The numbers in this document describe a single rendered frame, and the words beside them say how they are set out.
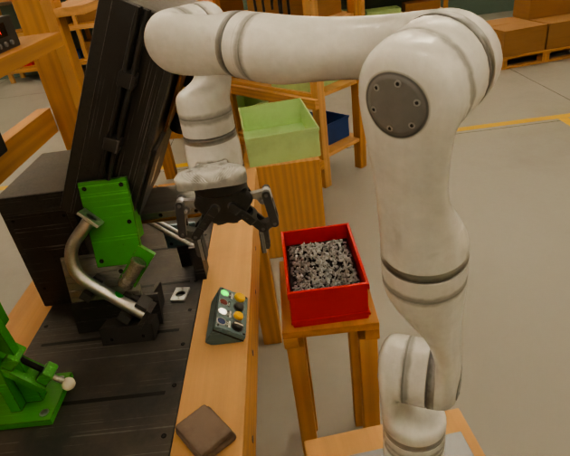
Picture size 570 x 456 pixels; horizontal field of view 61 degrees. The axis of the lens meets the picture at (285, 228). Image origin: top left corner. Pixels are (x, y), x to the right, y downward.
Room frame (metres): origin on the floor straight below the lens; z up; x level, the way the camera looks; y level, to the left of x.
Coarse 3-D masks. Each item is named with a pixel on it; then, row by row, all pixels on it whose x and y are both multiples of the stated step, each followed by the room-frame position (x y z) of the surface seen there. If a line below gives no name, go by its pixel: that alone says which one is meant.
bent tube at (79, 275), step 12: (84, 216) 0.99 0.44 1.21; (96, 216) 1.02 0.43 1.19; (84, 228) 0.99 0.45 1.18; (72, 240) 0.99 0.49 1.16; (72, 252) 0.98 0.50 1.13; (72, 264) 0.97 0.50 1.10; (72, 276) 0.97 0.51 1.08; (84, 276) 0.97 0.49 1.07; (84, 288) 0.96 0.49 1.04; (96, 288) 0.96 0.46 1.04; (108, 288) 0.96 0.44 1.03; (108, 300) 0.95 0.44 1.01; (120, 300) 0.94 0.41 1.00; (132, 300) 0.96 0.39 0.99; (132, 312) 0.93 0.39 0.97; (144, 312) 0.93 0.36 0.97
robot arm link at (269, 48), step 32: (224, 32) 0.54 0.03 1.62; (256, 32) 0.51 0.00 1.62; (288, 32) 0.50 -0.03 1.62; (320, 32) 0.49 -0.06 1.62; (352, 32) 0.48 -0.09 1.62; (384, 32) 0.46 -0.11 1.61; (480, 32) 0.39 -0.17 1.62; (224, 64) 0.54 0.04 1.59; (256, 64) 0.51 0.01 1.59; (288, 64) 0.49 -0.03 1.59; (320, 64) 0.49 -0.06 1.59; (352, 64) 0.48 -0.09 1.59
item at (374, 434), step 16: (448, 416) 0.62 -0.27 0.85; (352, 432) 0.61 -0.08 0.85; (368, 432) 0.61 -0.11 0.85; (448, 432) 0.58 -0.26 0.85; (464, 432) 0.58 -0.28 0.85; (320, 448) 0.59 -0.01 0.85; (336, 448) 0.59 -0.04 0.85; (352, 448) 0.58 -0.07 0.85; (368, 448) 0.58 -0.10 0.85; (480, 448) 0.55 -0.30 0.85
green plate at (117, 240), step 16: (80, 192) 1.05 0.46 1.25; (96, 192) 1.04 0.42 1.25; (112, 192) 1.04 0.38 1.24; (128, 192) 1.04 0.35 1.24; (96, 208) 1.03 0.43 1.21; (112, 208) 1.03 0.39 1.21; (128, 208) 1.03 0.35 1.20; (112, 224) 1.02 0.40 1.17; (128, 224) 1.02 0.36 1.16; (96, 240) 1.02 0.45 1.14; (112, 240) 1.01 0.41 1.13; (128, 240) 1.01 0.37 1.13; (96, 256) 1.01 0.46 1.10; (112, 256) 1.00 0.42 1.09; (128, 256) 1.00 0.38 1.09
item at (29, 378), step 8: (0, 352) 0.75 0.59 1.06; (8, 360) 0.74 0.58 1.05; (16, 360) 0.74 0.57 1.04; (24, 360) 0.76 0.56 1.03; (32, 360) 0.78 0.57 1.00; (8, 368) 0.74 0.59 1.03; (32, 368) 0.76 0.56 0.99; (40, 368) 0.76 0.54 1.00; (48, 368) 0.76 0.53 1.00; (56, 368) 0.77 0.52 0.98; (8, 376) 0.73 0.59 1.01; (16, 376) 0.73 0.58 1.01; (24, 376) 0.74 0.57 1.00; (32, 376) 0.75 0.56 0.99; (40, 376) 0.74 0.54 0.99; (48, 376) 0.74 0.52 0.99; (24, 384) 0.73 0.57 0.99; (32, 384) 0.73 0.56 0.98; (40, 384) 0.74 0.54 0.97; (40, 392) 0.73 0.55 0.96
